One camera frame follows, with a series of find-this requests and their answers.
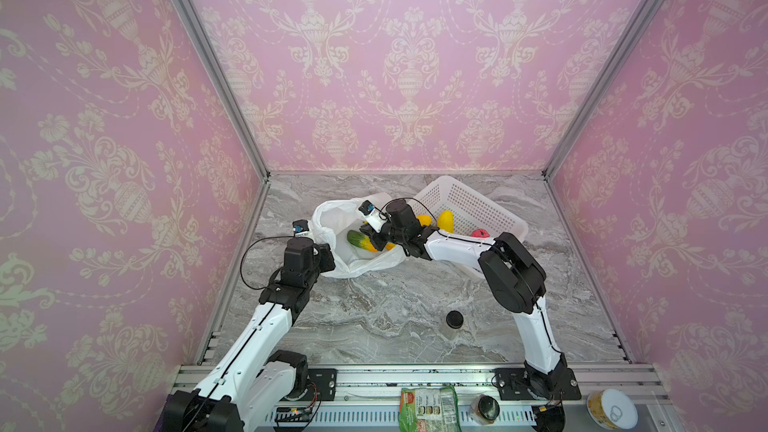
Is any yellow starfruit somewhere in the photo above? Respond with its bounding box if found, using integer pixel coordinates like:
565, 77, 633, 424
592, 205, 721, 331
437, 210, 455, 233

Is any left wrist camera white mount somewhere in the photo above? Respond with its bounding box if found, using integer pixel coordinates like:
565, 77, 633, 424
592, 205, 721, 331
292, 219, 311, 238

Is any pink red fruit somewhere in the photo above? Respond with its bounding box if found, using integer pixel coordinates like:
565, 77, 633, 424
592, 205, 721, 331
471, 229, 491, 238

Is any green orange mango fruit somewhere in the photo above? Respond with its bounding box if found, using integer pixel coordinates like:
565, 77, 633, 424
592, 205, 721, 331
346, 230, 379, 253

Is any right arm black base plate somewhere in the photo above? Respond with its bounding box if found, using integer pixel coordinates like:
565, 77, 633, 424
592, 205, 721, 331
491, 367, 582, 402

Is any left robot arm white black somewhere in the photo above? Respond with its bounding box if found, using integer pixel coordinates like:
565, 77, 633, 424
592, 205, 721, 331
160, 237, 335, 431

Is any white plastic bag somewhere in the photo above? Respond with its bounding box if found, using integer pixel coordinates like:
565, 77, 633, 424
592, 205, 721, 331
308, 193, 409, 280

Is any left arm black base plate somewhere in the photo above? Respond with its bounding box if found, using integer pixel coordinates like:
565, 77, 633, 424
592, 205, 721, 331
296, 368, 338, 403

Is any white perforated plastic basket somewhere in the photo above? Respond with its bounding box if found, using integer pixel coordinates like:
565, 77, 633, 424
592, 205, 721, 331
407, 175, 530, 280

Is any small black-lidded jar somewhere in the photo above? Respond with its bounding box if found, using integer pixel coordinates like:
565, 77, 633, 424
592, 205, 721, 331
441, 310, 464, 341

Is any green snack package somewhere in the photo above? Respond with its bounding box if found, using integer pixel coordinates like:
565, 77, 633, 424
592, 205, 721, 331
398, 386, 461, 432

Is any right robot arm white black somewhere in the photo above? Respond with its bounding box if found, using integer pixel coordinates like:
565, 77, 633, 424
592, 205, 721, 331
358, 198, 571, 401

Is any tin can white lid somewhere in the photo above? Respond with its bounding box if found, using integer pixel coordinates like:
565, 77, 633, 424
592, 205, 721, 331
587, 389, 639, 431

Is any yellow bell pepper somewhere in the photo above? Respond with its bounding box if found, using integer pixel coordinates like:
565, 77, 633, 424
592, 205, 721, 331
417, 215, 433, 226

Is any black round lid object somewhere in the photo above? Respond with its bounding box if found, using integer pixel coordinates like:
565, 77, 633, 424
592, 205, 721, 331
470, 394, 501, 426

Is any aluminium frame rail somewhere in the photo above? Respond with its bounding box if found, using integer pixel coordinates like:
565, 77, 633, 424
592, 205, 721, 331
312, 362, 671, 405

